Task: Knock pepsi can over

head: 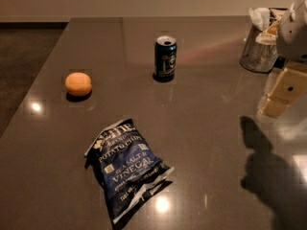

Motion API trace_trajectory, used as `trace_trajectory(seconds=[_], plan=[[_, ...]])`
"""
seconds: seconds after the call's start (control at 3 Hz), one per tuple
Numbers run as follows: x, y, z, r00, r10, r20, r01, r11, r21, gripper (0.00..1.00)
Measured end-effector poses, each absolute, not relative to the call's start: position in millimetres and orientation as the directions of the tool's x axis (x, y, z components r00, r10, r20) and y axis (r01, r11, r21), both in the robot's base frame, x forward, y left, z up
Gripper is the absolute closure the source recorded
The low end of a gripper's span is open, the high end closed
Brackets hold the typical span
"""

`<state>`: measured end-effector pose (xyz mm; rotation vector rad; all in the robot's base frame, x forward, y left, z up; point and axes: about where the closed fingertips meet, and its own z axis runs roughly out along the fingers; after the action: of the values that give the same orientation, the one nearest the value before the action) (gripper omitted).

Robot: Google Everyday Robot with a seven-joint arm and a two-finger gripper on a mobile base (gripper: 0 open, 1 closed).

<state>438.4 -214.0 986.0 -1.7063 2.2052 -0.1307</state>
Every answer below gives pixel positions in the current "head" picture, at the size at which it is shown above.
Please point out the blue potato chips bag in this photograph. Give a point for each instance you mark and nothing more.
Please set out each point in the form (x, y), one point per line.
(125, 166)

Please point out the blue pepsi can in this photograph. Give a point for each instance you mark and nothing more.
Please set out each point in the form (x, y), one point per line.
(165, 58)

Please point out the wire mesh cup holder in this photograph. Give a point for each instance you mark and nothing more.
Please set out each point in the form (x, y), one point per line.
(256, 57)

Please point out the white crumpled napkin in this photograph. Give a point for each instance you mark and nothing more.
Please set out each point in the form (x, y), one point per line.
(260, 18)

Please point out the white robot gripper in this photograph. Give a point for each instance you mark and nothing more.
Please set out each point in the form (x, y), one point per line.
(294, 37)

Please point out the round orange fruit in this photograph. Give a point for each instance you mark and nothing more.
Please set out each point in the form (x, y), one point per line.
(78, 84)

